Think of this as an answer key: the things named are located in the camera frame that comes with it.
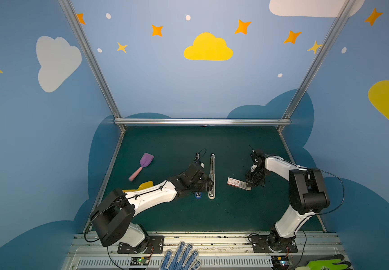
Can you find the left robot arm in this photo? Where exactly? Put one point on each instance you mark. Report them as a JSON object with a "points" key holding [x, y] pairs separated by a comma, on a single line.
{"points": [[112, 218]]}

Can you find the beige black stapler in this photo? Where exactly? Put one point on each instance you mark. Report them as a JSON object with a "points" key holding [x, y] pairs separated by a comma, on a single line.
{"points": [[212, 193]]}

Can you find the aluminium rear frame bar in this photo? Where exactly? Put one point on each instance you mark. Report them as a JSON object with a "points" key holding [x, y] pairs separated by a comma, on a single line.
{"points": [[203, 122]]}

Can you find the blue dotted work glove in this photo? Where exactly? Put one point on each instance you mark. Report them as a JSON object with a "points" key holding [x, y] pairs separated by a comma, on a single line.
{"points": [[184, 258]]}

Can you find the controller board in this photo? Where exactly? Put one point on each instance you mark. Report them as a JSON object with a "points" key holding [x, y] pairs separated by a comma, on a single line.
{"points": [[139, 261], [280, 263]]}

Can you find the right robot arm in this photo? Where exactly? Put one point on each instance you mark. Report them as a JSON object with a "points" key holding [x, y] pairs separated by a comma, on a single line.
{"points": [[307, 194]]}

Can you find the right controller board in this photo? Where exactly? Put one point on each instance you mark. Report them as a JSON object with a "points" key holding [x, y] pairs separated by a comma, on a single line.
{"points": [[280, 263]]}

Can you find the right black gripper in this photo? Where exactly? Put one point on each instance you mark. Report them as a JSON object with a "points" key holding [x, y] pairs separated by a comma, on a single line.
{"points": [[253, 177]]}

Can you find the left controller board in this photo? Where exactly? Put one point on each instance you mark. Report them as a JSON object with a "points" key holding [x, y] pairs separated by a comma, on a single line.
{"points": [[139, 261]]}

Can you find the yellow spatula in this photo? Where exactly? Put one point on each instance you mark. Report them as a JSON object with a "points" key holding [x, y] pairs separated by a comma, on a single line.
{"points": [[142, 186]]}

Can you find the red white staple box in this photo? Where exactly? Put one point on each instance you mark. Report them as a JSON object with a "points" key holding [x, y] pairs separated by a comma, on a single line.
{"points": [[239, 184]]}

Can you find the blue black stapler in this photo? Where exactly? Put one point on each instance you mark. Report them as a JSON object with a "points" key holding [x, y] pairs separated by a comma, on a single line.
{"points": [[198, 164]]}

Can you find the green black work glove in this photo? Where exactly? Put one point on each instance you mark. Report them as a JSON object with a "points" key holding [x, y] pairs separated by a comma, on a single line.
{"points": [[335, 262]]}

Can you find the aluminium frame post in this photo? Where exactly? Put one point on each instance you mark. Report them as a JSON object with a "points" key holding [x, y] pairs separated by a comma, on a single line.
{"points": [[76, 26], [328, 42]]}

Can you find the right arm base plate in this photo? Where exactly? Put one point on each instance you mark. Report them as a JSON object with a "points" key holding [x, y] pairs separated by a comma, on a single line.
{"points": [[262, 244]]}

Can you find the purple pink spatula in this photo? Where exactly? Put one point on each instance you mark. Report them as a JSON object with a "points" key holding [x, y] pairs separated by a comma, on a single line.
{"points": [[145, 161]]}

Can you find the right aluminium frame post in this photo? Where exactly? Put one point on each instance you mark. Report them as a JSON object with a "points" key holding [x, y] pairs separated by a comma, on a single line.
{"points": [[328, 42]]}

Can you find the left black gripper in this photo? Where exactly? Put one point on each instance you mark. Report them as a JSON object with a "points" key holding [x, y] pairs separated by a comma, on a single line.
{"points": [[206, 184]]}

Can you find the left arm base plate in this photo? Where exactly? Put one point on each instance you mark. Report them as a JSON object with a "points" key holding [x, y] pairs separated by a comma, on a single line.
{"points": [[151, 244]]}

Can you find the left aluminium frame post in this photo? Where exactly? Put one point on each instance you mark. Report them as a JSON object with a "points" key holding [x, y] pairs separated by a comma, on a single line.
{"points": [[76, 26]]}

